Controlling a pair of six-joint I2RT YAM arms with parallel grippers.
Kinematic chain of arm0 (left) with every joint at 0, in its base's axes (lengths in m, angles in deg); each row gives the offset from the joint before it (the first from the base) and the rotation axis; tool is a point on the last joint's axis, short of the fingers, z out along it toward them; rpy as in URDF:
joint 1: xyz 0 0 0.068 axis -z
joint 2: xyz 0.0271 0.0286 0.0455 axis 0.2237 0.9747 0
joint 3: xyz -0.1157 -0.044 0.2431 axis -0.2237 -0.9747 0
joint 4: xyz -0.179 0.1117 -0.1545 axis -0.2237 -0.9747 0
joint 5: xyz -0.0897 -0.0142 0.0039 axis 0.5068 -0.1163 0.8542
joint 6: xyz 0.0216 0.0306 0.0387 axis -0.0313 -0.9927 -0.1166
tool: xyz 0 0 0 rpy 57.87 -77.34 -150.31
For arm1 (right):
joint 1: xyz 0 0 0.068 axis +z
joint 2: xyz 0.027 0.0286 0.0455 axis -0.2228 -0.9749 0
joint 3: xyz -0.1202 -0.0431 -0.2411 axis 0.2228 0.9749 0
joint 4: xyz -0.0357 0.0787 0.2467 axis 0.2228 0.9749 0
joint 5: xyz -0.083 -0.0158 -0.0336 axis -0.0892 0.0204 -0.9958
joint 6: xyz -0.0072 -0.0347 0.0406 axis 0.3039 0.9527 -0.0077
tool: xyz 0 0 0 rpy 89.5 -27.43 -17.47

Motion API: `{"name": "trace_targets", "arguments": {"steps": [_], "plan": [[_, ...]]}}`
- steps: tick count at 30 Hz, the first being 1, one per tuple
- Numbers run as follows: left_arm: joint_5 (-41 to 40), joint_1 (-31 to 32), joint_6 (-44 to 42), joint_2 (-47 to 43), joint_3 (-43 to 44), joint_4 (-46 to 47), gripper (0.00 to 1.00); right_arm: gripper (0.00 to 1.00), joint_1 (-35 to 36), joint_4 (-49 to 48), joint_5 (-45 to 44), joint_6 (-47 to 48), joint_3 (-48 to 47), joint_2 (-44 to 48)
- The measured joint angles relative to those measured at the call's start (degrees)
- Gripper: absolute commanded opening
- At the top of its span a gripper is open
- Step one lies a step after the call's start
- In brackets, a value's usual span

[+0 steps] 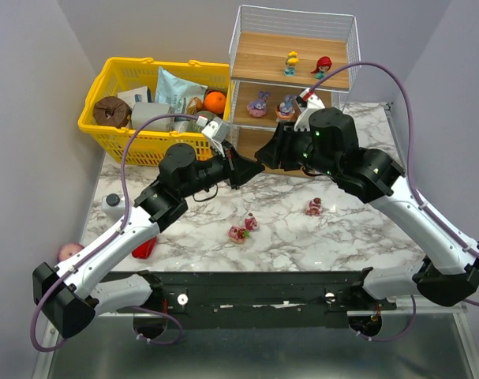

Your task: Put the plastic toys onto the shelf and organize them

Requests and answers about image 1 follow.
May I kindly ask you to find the purple bunny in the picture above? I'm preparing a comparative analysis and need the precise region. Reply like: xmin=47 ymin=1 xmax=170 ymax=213
xmin=246 ymin=91 xmax=270 ymax=118
xmin=275 ymin=95 xmax=296 ymax=122

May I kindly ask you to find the red white figure toy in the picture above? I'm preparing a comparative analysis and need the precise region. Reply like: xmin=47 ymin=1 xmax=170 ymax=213
xmin=305 ymin=197 xmax=321 ymax=216

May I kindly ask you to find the yellow blue duck toy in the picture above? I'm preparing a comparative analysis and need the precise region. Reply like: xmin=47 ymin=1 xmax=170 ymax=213
xmin=284 ymin=51 xmax=299 ymax=77

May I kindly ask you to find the red cherry toy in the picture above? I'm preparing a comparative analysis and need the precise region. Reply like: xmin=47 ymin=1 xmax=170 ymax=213
xmin=311 ymin=56 xmax=332 ymax=79

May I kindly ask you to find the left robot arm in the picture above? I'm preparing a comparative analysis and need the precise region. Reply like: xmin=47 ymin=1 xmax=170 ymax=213
xmin=32 ymin=143 xmax=264 ymax=339

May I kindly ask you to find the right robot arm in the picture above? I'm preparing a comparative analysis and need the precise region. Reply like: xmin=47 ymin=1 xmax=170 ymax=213
xmin=255 ymin=107 xmax=479 ymax=306

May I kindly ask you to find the green melon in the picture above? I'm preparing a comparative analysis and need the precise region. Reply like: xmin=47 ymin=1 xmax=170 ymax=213
xmin=187 ymin=111 xmax=223 ymax=133

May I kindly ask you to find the pink bear toy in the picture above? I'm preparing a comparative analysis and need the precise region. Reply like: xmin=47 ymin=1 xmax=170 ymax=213
xmin=245 ymin=212 xmax=259 ymax=231

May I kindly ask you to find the white can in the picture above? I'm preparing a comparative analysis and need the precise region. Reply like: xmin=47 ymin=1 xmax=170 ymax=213
xmin=174 ymin=120 xmax=189 ymax=133

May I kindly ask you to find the orange fruit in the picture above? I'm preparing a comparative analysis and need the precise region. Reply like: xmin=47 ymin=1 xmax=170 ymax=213
xmin=203 ymin=91 xmax=226 ymax=114

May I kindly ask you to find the brown onion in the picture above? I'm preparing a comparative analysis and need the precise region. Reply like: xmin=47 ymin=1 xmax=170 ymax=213
xmin=186 ymin=96 xmax=205 ymax=115

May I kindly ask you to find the blue snack bag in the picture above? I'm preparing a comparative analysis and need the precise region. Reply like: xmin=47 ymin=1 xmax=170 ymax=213
xmin=155 ymin=66 xmax=208 ymax=114

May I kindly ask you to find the white paper roll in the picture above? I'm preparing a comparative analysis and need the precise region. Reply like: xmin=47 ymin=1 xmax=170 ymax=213
xmin=131 ymin=102 xmax=174 ymax=132

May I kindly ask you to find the white blue box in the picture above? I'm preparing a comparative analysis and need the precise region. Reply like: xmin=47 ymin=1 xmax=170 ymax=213
xmin=117 ymin=86 xmax=152 ymax=108

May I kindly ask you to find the yellow plastic basket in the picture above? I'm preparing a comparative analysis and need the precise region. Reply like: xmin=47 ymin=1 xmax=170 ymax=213
xmin=77 ymin=57 xmax=230 ymax=167

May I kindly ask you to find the white plastic bottle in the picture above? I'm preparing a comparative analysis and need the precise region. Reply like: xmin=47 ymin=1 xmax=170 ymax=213
xmin=101 ymin=193 xmax=125 ymax=222

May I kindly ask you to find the red bell pepper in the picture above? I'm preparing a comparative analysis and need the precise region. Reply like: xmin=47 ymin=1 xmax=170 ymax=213
xmin=131 ymin=238 xmax=157 ymax=260

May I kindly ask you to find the brown chocolate donut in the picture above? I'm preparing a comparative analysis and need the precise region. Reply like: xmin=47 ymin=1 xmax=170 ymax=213
xmin=92 ymin=96 xmax=131 ymax=129

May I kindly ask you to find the pink ball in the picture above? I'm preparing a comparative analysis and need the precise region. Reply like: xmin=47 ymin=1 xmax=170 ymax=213
xmin=58 ymin=242 xmax=84 ymax=262

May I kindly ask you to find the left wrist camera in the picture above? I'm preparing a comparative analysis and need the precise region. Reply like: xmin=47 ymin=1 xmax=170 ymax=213
xmin=201 ymin=117 xmax=230 ymax=157

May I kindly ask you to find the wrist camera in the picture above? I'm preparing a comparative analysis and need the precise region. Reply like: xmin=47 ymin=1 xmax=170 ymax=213
xmin=201 ymin=117 xmax=230 ymax=157
xmin=294 ymin=88 xmax=325 ymax=132

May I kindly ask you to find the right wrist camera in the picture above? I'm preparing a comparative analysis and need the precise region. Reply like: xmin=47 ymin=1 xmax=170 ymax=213
xmin=294 ymin=88 xmax=325 ymax=132

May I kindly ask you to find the white wire wooden shelf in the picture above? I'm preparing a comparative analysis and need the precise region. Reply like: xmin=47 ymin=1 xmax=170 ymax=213
xmin=229 ymin=5 xmax=361 ymax=158

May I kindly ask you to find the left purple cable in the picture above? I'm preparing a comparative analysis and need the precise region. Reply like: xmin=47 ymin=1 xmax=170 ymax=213
xmin=29 ymin=114 xmax=208 ymax=352

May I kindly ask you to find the purple cable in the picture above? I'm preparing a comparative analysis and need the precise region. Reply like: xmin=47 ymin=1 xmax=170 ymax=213
xmin=309 ymin=62 xmax=479 ymax=343
xmin=29 ymin=114 xmax=208 ymax=352

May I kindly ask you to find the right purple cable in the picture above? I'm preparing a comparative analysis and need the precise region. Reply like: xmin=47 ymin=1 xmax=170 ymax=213
xmin=309 ymin=62 xmax=479 ymax=343

